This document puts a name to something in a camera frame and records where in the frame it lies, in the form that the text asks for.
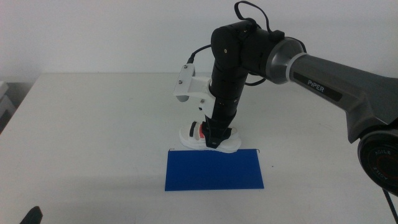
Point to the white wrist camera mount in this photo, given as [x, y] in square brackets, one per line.
[199, 87]

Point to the blue rectangular mat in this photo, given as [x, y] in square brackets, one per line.
[214, 173]

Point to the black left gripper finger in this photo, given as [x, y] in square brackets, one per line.
[33, 216]

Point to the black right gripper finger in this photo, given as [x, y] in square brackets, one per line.
[227, 133]
[213, 137]

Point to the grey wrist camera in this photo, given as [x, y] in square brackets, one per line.
[183, 99]

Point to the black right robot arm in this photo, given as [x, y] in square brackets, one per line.
[326, 81]

